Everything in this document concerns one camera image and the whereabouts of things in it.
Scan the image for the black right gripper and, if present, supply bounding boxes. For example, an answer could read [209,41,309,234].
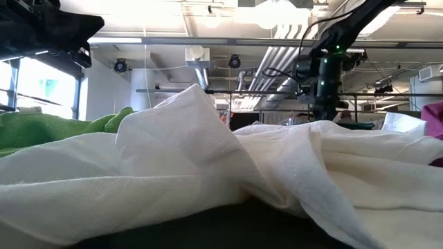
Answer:
[298,89,343,122]

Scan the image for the magenta towel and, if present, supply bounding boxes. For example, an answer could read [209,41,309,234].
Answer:
[420,100,443,167]

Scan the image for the white towel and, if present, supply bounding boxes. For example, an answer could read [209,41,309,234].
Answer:
[0,84,443,249]

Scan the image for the black towel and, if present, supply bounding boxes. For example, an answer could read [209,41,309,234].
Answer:
[0,0,105,69]

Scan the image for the lime green towel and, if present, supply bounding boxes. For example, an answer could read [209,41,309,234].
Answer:
[0,106,135,159]

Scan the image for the clear plastic basket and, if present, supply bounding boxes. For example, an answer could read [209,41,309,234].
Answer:
[278,116,312,127]

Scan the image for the person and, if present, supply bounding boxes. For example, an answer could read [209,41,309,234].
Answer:
[337,109,356,125]

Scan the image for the white ventilation ducts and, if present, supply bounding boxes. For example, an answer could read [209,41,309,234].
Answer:
[238,24,319,110]

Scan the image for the black partition panel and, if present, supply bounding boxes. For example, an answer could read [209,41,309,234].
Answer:
[230,112,261,131]

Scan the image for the orange floral poster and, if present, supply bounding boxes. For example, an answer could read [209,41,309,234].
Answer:
[216,109,232,128]

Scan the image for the white ceiling unit box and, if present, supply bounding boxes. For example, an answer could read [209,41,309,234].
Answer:
[185,45,211,69]

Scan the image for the black table mat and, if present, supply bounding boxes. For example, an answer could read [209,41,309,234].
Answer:
[67,196,350,249]

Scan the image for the long white light bar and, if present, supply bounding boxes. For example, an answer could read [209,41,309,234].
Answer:
[87,36,143,45]

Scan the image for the bright window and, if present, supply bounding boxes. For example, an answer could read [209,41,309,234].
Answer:
[0,57,82,120]

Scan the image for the black ceiling-mounted camera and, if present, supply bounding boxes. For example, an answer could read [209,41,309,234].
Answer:
[373,84,395,95]

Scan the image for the black braided camera cable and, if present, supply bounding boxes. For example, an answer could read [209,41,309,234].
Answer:
[261,66,299,84]

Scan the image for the black distant frame rail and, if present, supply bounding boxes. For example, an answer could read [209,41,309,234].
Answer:
[135,89,443,98]

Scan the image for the black round cable reel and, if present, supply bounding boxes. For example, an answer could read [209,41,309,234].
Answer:
[113,57,128,73]
[227,54,242,69]

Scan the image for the grey aluminium frame beam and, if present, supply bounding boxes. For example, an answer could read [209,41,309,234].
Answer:
[141,37,443,48]

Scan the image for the white wall vent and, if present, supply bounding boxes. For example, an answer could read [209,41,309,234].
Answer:
[417,64,443,83]

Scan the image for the white hanging cable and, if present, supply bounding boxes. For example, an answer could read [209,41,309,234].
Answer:
[143,29,153,109]

